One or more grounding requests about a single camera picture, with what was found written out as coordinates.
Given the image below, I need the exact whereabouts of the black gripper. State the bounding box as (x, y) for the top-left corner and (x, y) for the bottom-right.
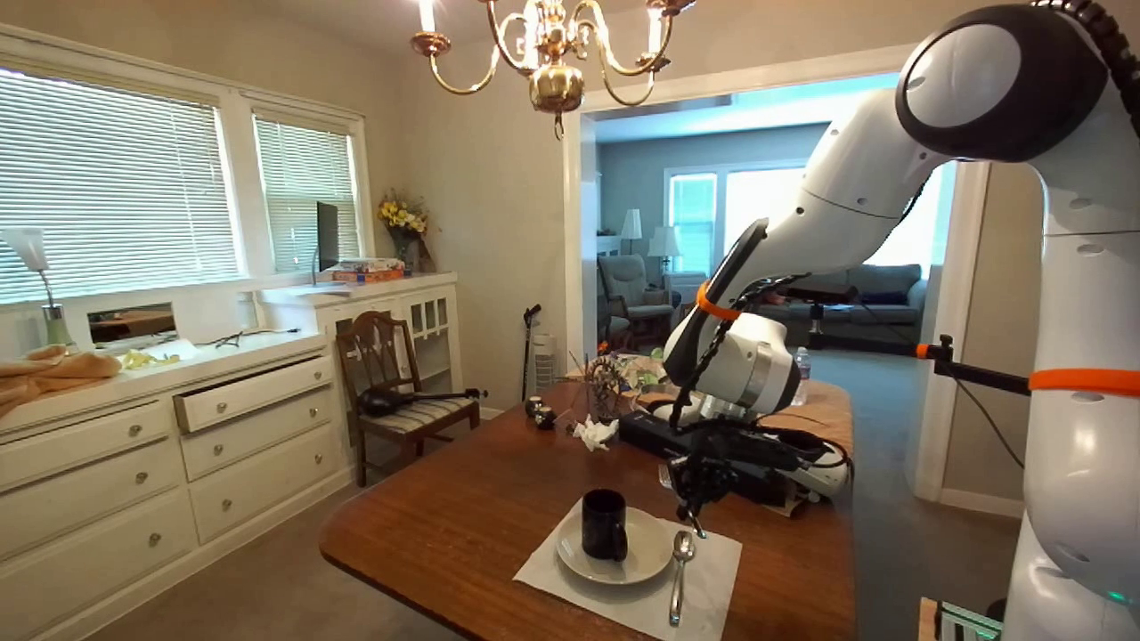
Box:
(621, 412), (850, 506)

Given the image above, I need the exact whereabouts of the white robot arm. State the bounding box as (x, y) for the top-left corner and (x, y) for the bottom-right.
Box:
(663, 0), (1140, 641)

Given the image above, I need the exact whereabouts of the silver spoon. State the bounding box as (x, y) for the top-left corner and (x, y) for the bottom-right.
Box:
(666, 532), (699, 628)

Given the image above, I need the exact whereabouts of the cream round plate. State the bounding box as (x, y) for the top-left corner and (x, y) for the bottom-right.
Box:
(551, 508), (672, 586)

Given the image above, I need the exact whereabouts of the white crumpled cloth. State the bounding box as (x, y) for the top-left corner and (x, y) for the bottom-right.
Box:
(575, 415), (616, 453)

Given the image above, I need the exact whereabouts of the black mug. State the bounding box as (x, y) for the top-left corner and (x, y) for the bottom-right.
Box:
(581, 489), (628, 561)

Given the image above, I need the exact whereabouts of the white paper placemat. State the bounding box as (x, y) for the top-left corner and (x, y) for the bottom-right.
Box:
(517, 506), (742, 641)

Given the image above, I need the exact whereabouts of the grey sofa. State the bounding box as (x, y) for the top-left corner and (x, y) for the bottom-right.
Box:
(771, 261), (931, 354)

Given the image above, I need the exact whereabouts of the white glass-door cabinet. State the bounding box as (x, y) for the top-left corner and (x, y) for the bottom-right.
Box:
(311, 272), (464, 402)

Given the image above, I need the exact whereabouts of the wooden chair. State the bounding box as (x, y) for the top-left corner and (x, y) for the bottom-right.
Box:
(335, 310), (483, 485)

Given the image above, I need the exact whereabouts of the yellow flower vase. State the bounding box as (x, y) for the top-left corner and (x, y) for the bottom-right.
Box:
(376, 196), (431, 273)

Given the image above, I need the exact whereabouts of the brass chandelier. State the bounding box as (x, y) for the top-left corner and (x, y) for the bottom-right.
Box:
(409, 0), (696, 121)

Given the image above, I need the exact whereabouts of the white drawer dresser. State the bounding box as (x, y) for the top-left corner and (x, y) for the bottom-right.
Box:
(0, 335), (347, 641)

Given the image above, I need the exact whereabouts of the brown folded fabric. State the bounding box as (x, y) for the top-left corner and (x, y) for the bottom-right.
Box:
(0, 345), (121, 412)

